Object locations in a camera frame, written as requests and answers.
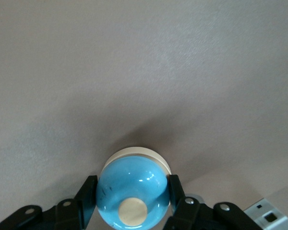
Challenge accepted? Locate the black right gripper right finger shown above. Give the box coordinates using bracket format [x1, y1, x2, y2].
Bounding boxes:
[163, 174, 264, 230]

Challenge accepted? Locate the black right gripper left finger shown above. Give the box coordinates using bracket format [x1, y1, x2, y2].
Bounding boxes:
[0, 175, 98, 230]

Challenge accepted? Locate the light blue call bell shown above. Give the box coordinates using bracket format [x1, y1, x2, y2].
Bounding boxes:
[96, 146, 171, 227]

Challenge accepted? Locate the white red circuit breaker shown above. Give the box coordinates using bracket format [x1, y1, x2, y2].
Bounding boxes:
[244, 197, 288, 230]

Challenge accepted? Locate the brown table cover mat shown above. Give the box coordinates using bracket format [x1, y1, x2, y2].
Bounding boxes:
[0, 0, 288, 230]

